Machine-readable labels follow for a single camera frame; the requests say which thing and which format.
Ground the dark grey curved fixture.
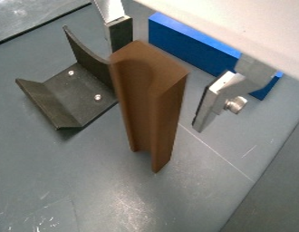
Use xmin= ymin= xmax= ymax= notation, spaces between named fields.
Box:
xmin=15 ymin=25 xmax=117 ymax=130

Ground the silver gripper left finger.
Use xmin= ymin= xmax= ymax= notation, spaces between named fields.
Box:
xmin=91 ymin=0 xmax=133 ymax=53

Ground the brown arch block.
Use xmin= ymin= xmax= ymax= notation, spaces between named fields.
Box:
xmin=110 ymin=41 xmax=187 ymax=172

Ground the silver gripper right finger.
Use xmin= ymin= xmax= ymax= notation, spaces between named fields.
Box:
xmin=191 ymin=54 xmax=277 ymax=132

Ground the blue foam shape-sorter block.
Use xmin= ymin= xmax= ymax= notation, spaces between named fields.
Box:
xmin=147 ymin=12 xmax=283 ymax=102

